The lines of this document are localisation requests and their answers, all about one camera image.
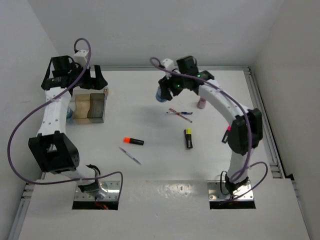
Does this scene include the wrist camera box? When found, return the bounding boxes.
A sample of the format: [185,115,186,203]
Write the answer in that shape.
[160,58,175,72]
[73,49,89,65]

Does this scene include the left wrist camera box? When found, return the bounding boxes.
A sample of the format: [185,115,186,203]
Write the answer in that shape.
[73,49,89,65]

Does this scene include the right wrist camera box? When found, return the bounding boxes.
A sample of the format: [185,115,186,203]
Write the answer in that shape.
[160,58,175,72]

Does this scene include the clear thin ballpoint pen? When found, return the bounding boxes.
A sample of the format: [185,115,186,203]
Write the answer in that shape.
[119,147,142,166]

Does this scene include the clear compartment organizer tray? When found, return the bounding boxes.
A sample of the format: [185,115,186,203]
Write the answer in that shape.
[68,87,109,125]

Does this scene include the orange cap highlighter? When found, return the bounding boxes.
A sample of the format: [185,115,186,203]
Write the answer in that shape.
[123,137,144,146]

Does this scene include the blue gel pen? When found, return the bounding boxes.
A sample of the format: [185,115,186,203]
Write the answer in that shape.
[166,111,193,115]

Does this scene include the pink cap highlighter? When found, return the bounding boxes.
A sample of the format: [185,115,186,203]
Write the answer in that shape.
[221,126,231,144]

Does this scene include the blue patterned round jar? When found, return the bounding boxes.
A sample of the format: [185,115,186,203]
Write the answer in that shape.
[155,86,168,103]

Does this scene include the yellow cap highlighter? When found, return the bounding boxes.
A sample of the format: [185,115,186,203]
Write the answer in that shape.
[184,128,193,150]

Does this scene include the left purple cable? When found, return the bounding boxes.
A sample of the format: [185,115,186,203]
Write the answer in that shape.
[7,37,124,198]

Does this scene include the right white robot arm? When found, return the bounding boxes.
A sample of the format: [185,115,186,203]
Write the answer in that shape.
[150,56,263,194]

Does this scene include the metal base plate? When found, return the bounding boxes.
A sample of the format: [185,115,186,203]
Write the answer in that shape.
[207,180,256,201]
[74,180,121,202]

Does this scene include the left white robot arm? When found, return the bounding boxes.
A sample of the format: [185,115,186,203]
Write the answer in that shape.
[28,50,108,199]

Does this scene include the aluminium table edge rail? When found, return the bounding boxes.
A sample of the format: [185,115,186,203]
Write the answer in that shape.
[101,66,249,71]

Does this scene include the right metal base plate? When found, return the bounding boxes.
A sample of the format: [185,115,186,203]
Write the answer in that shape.
[207,180,256,201]

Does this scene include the red gel pen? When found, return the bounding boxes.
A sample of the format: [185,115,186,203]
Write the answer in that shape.
[168,108,193,123]

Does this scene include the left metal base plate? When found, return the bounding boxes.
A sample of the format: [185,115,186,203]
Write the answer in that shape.
[74,180,121,202]

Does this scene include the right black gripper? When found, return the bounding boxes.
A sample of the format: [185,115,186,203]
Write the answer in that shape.
[158,68,187,100]

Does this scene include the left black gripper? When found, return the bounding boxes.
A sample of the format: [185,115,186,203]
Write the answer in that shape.
[68,62,107,91]

